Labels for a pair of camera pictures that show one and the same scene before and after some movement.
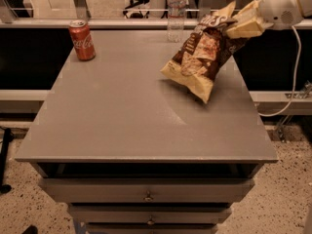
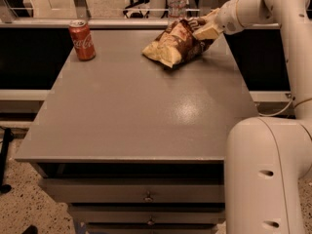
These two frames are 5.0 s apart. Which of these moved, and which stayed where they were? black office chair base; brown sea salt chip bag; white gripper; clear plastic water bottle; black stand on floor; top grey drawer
Moved: brown sea salt chip bag; white gripper
Stayed: clear plastic water bottle; black stand on floor; black office chair base; top grey drawer
